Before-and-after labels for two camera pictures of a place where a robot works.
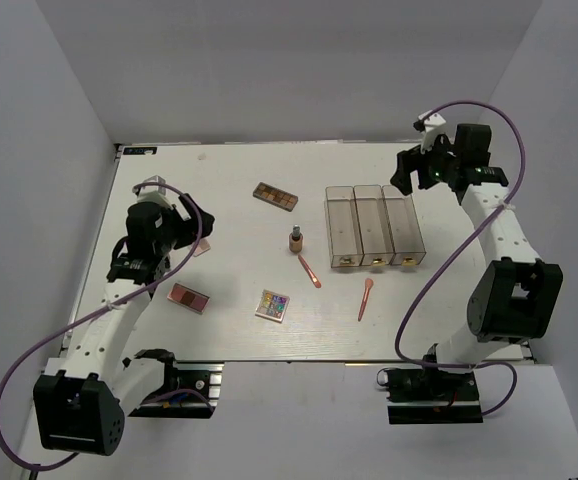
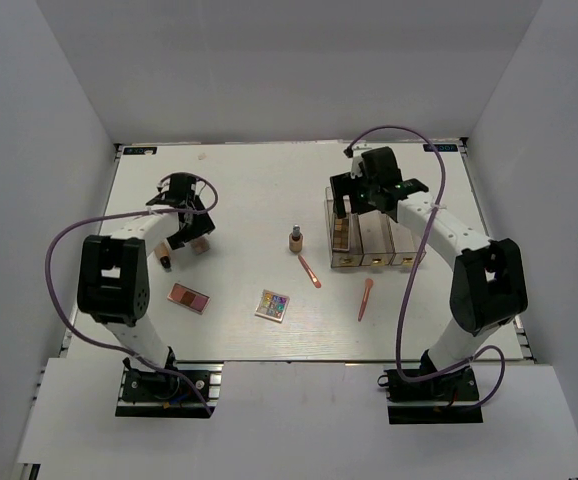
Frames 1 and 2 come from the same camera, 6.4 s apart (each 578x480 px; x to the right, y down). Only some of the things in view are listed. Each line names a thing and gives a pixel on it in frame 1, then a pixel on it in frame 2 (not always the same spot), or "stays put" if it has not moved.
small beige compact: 203,246 stays put
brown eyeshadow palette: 275,197 to 341,234
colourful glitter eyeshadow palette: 272,305 stays put
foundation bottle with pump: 296,240 stays put
